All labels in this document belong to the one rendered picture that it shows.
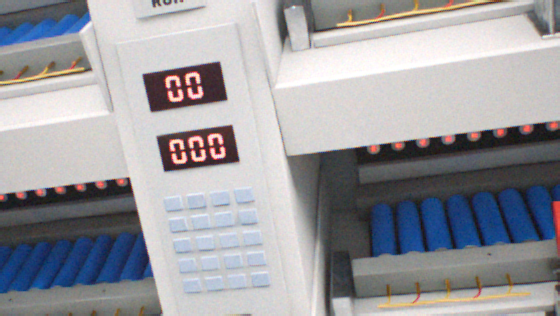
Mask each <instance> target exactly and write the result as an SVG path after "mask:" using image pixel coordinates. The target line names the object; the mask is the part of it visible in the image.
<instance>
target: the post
mask: <svg viewBox="0 0 560 316"><path fill-rule="evenodd" d="M250 1H251V0H205V4H206V6H203V7H199V8H193V9H189V10H179V11H174V12H169V13H164V14H159V15H154V16H149V17H144V18H139V19H137V18H136V15H135V11H134V7H133V3H132V0H87V3H88V7H89V11H90V14H91V18H92V21H93V30H94V33H95V37H96V40H97V44H98V48H99V51H100V55H101V59H102V67H103V70H104V74H105V78H106V81H107V85H108V88H109V92H110V96H111V99H112V101H111V104H112V107H113V111H114V115H115V118H116V122H117V126H118V129H119V133H120V136H121V145H122V148H123V152H124V155H125V159H126V163H127V166H128V170H129V174H130V178H131V185H132V189H133V193H134V196H135V200H136V204H137V207H138V211H139V215H140V223H141V226H142V230H143V233H144V237H145V241H146V244H147V248H148V252H149V256H150V263H151V267H152V271H153V274H154V278H155V281H156V285H157V290H158V293H159V297H160V300H161V308H162V311H163V315H164V316H180V315H179V310H178V307H177V303H176V300H175V296H174V291H173V288H172V284H171V281H170V272H169V269H168V265H167V262H166V257H165V253H164V250H163V246H162V242H161V238H160V231H159V227H158V223H157V219H156V215H155V212H154V207H153V204H152V200H151V196H150V188H149V184H148V181H147V177H146V173H145V169H144V165H143V162H142V158H141V154H140V146H139V143H138V138H137V135H136V131H135V127H134V124H133V119H132V116H131V108H130V104H129V100H128V97H127V93H126V89H125V85H124V81H123V78H122V74H121V66H120V62H119V58H118V55H117V50H116V47H115V44H116V43H120V42H124V41H130V40H135V39H145V38H150V37H155V36H160V35H166V34H170V33H176V32H181V31H186V30H191V29H201V28H207V27H212V26H217V25H222V24H228V23H233V22H236V23H237V28H238V37H239V42H240V47H241V52H242V57H243V61H244V67H245V71H246V76H247V81H248V91H249V96H250V100H251V106H252V110H253V115H254V120H255V125H256V129H257V139H258V145H259V149H260V154H261V159H262V164H263V168H264V174H265V178H266V184H267V193H268V198H269V203H270V207H271V213H272V217H273V223H274V227H275V232H276V237H277V246H278V252H279V256H280V262H281V266H282V271H283V276H284V281H285V285H286V291H287V301H288V305H289V310H290V315H291V316H311V302H312V287H313V271H314V255H315V239H316V224H317V192H318V176H319V165H323V158H322V153H321V152H317V153H311V154H304V155H290V156H287V155H286V152H285V148H284V145H283V140H282V136H281V133H280V128H279V125H278V121H277V113H276V109H275V105H274V101H273V97H272V93H271V87H270V86H269V82H268V77H267V70H266V66H265V62H264V58H263V54H262V50H261V47H260V42H259V38H258V30H257V27H256V23H255V19H254V15H253V11H252V7H251V3H250ZM323 167H324V165H323Z"/></svg>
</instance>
